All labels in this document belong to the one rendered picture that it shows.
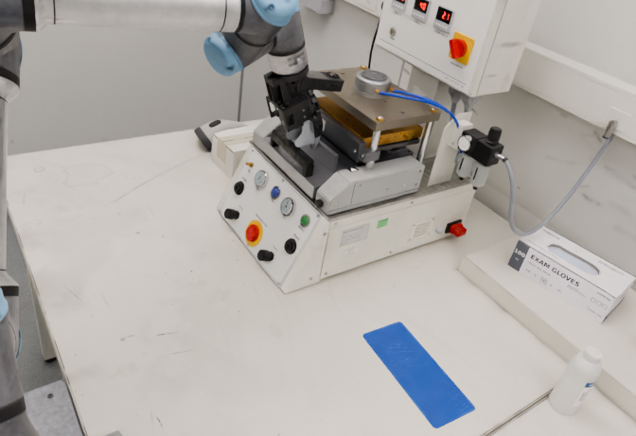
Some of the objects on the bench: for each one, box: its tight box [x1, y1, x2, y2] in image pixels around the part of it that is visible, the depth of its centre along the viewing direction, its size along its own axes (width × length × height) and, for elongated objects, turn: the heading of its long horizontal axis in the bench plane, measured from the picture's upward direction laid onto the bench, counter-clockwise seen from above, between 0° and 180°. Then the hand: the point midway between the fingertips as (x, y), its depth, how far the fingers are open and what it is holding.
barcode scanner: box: [194, 119, 249, 150], centre depth 164 cm, size 20×8×8 cm, turn 111°
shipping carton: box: [211, 124, 259, 180], centre depth 156 cm, size 19×13×9 cm
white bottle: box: [549, 346, 603, 415], centre depth 98 cm, size 5×5×14 cm
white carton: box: [507, 226, 636, 323], centre depth 124 cm, size 12×23×7 cm, turn 31°
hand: (314, 142), depth 120 cm, fingers closed, pressing on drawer
